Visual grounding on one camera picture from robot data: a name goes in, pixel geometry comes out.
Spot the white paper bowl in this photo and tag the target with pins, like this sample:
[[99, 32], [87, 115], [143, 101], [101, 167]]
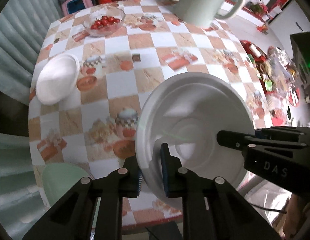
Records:
[[57, 80], [195, 100]]

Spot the green square plate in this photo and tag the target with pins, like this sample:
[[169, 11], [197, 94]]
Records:
[[62, 177]]

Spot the red tray of snacks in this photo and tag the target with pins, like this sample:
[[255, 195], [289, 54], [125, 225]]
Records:
[[277, 80]]

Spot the red shelf with greens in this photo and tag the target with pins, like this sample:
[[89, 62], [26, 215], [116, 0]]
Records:
[[257, 7]]

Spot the white roll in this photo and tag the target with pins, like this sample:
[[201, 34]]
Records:
[[255, 50]]

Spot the pale pleated curtain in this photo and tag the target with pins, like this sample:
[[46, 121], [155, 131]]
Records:
[[12, 42]]

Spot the person's right forearm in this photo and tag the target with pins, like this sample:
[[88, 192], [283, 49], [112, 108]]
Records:
[[297, 220]]

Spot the small red object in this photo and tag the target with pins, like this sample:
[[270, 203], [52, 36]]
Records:
[[263, 29]]

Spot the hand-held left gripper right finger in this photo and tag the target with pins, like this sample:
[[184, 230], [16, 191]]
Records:
[[165, 172]]

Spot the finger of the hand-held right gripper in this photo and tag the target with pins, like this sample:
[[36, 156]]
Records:
[[232, 138], [282, 133]]

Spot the glass bowl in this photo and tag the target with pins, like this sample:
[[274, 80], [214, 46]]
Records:
[[114, 15]]

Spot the checkered printed tablecloth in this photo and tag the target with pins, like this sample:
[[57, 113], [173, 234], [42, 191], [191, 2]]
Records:
[[150, 47]]

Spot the pile of cherry tomatoes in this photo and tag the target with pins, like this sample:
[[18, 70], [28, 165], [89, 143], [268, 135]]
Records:
[[104, 22]]

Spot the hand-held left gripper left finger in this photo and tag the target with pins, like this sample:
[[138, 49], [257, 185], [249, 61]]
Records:
[[138, 180]]

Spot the pale green electric kettle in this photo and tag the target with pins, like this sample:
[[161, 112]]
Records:
[[202, 2]]

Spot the pink plastic stool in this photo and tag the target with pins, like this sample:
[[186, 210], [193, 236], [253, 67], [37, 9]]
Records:
[[77, 3]]

